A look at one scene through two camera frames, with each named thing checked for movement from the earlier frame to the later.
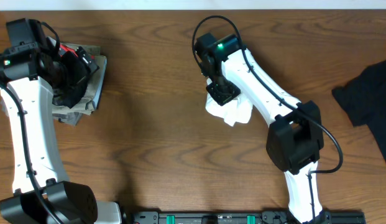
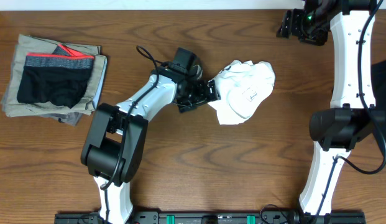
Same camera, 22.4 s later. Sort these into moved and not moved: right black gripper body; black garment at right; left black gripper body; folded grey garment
Moved: right black gripper body; left black gripper body
Not moved: folded grey garment; black garment at right
